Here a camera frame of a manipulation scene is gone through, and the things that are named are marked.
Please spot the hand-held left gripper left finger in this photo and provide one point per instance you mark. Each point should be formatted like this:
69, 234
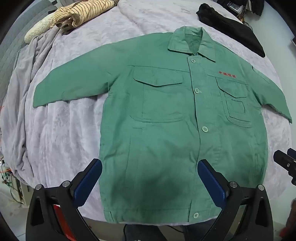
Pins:
89, 179

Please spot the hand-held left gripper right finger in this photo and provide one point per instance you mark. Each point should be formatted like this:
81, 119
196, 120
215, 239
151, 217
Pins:
211, 183

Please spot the cream fuzzy cloth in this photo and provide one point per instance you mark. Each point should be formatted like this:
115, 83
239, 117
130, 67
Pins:
37, 30

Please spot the grey cloth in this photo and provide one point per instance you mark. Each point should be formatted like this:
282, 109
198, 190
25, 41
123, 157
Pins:
13, 41

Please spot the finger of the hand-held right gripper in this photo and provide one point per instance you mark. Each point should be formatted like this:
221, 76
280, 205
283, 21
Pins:
291, 153
285, 163

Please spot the grey plush blanket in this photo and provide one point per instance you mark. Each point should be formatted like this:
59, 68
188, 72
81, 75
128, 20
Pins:
69, 129

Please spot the cream striped cloth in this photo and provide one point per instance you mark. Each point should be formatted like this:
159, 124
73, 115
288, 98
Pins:
83, 14

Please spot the green work jacket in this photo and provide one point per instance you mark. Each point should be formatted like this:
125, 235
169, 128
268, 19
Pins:
161, 129

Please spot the black folded cloth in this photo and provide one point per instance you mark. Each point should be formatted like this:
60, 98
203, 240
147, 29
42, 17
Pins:
233, 27

